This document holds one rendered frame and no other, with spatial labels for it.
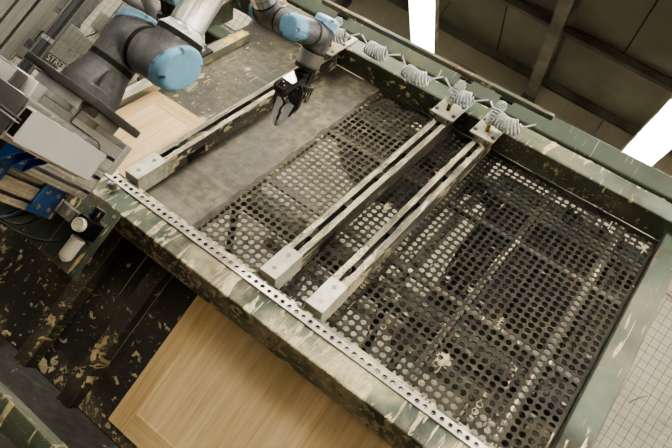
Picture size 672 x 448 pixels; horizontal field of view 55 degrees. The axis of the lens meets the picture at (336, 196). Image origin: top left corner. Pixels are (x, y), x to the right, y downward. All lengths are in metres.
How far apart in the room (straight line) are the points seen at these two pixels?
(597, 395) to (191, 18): 1.44
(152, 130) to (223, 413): 1.02
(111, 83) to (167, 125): 0.85
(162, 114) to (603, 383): 1.72
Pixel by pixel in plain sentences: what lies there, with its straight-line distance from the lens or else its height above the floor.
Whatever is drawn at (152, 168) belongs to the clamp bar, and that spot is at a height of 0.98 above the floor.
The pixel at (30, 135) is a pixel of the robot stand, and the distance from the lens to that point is 1.31.
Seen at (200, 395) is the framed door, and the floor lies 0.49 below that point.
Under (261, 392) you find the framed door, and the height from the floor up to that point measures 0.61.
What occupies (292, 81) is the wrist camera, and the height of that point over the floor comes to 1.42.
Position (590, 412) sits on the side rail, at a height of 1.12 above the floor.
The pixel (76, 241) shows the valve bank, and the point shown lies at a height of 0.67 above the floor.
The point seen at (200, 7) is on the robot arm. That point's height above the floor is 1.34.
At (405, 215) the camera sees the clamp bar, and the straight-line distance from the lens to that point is 2.14.
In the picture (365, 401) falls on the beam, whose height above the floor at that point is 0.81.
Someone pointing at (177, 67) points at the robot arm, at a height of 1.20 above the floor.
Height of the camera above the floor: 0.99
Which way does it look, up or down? 7 degrees up
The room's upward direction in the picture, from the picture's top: 35 degrees clockwise
